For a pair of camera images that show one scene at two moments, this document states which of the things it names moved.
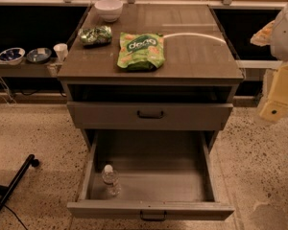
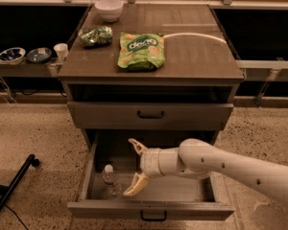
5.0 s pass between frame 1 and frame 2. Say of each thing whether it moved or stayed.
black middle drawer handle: stayed
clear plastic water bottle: stayed
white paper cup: stayed
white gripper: moved
